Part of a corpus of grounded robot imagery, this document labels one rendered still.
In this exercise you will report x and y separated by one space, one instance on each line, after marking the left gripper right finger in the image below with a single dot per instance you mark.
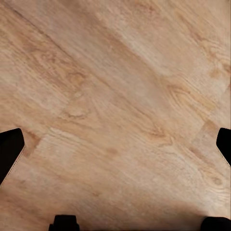
224 143

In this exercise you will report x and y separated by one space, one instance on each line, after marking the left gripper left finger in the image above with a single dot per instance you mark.
11 144

